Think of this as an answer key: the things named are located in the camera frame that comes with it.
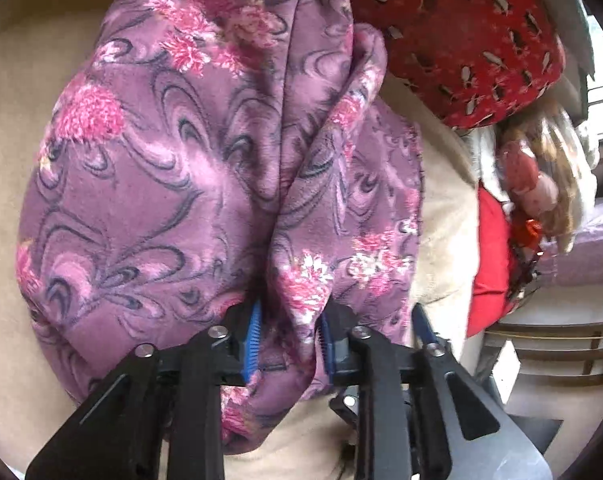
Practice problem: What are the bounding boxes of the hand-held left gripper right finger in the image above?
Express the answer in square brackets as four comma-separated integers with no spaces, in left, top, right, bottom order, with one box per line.
[315,302,555,480]

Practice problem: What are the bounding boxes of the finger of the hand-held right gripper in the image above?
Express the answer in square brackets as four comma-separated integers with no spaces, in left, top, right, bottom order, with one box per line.
[411,302,440,349]

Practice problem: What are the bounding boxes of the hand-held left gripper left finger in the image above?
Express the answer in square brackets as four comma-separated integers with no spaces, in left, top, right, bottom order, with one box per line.
[26,300,265,480]

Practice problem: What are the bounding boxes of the purple floral shirt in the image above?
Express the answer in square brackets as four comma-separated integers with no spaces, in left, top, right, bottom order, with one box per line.
[14,0,425,456]

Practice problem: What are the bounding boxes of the wooden chair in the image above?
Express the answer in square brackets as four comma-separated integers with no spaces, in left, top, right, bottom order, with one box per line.
[475,319,603,403]

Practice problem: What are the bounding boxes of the plain red cushion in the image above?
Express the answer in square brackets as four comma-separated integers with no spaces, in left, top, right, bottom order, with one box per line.
[466,184,521,339]

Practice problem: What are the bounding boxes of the orange red ribbon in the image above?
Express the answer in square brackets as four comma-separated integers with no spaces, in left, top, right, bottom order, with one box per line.
[510,216,543,247]

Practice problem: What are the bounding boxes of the doll in plastic wrap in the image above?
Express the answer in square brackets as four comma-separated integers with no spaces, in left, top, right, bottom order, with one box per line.
[498,104,598,257]

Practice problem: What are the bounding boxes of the white cloth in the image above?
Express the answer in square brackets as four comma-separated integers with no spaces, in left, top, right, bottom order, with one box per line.
[459,124,505,183]

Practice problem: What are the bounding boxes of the purple seat cushion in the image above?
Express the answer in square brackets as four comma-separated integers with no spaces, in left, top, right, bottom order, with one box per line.
[535,194,603,287]

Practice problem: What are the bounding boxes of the red patterned pillow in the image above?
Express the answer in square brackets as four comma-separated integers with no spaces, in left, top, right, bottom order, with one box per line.
[326,0,567,129]

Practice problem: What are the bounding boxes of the grey pillow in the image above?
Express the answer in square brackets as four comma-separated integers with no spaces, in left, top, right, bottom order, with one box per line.
[531,0,598,82]

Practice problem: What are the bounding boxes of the beige fleece blanket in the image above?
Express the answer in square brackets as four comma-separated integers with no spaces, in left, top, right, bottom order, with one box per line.
[0,0,488,480]

